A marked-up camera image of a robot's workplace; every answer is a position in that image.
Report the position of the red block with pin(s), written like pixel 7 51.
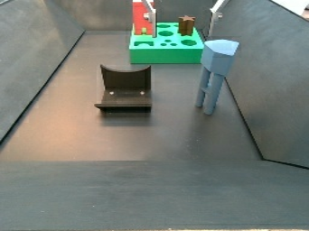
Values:
pixel 142 26

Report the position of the black curved holder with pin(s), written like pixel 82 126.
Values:
pixel 128 89

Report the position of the brown star peg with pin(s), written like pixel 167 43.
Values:
pixel 187 24

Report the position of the blue three prong object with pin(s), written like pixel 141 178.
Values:
pixel 217 60

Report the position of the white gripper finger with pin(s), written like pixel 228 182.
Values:
pixel 151 15
pixel 216 14

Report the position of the green shape board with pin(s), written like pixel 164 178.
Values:
pixel 168 48

